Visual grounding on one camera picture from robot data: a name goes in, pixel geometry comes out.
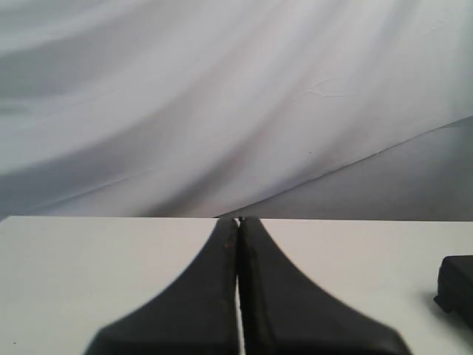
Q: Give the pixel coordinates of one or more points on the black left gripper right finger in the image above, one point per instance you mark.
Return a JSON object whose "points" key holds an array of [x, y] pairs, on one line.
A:
{"points": [[284, 312]]}

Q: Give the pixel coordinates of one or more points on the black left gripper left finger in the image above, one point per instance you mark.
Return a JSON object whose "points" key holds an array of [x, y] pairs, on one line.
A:
{"points": [[196, 314]]}

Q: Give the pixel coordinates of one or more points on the black plastic carrying case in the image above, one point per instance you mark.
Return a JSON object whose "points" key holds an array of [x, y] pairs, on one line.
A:
{"points": [[454, 290]]}

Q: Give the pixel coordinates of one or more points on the white backdrop cloth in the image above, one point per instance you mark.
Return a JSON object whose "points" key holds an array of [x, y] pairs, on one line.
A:
{"points": [[279, 109]]}

